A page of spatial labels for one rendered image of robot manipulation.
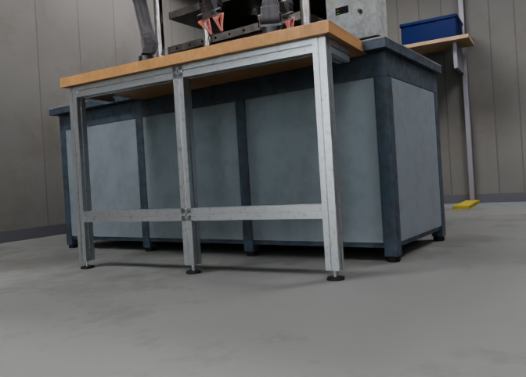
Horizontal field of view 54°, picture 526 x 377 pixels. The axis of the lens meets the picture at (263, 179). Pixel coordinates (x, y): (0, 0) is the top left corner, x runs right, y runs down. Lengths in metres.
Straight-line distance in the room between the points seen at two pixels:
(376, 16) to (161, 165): 1.40
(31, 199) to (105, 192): 1.29
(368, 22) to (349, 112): 1.10
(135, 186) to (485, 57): 3.46
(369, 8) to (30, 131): 2.53
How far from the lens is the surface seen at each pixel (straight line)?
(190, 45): 3.61
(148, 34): 2.27
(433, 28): 4.73
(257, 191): 2.17
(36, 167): 4.12
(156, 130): 2.56
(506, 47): 5.09
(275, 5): 1.96
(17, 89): 4.11
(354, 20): 3.02
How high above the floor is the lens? 0.33
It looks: level
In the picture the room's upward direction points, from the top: 3 degrees counter-clockwise
